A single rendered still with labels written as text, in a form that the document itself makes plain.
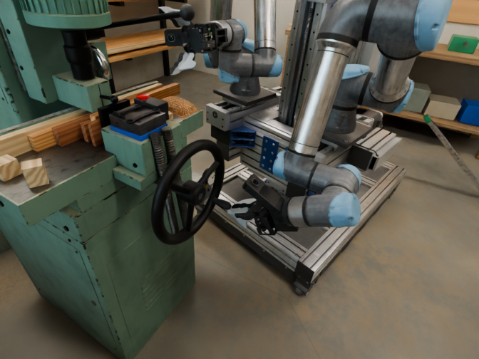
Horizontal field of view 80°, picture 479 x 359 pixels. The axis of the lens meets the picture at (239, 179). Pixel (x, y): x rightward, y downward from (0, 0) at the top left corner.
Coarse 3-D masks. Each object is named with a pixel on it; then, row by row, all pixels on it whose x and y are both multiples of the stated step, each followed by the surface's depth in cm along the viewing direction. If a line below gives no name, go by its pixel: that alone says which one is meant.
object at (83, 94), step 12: (60, 84) 75; (72, 84) 72; (84, 84) 71; (96, 84) 72; (108, 84) 75; (60, 96) 77; (72, 96) 75; (84, 96) 72; (96, 96) 73; (84, 108) 74; (96, 108) 74
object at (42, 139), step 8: (160, 88) 99; (168, 88) 101; (176, 88) 105; (152, 96) 95; (160, 96) 99; (48, 128) 71; (32, 136) 67; (40, 136) 68; (48, 136) 70; (32, 144) 68; (40, 144) 69; (48, 144) 71; (56, 144) 72
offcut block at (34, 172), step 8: (32, 160) 58; (40, 160) 58; (24, 168) 56; (32, 168) 56; (40, 168) 57; (24, 176) 56; (32, 176) 57; (40, 176) 58; (32, 184) 58; (40, 184) 59
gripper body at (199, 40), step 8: (192, 24) 77; (200, 24) 73; (208, 24) 77; (216, 24) 82; (184, 32) 76; (192, 32) 75; (200, 32) 75; (208, 32) 76; (216, 32) 78; (224, 32) 81; (184, 40) 78; (192, 40) 77; (200, 40) 76; (208, 40) 78; (216, 40) 79; (224, 40) 83; (184, 48) 79; (192, 48) 78; (200, 48) 77; (208, 48) 79; (216, 48) 80
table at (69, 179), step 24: (192, 120) 94; (72, 144) 73; (48, 168) 64; (72, 168) 64; (96, 168) 67; (120, 168) 71; (0, 192) 56; (24, 192) 57; (48, 192) 58; (72, 192) 63; (24, 216) 56; (48, 216) 60
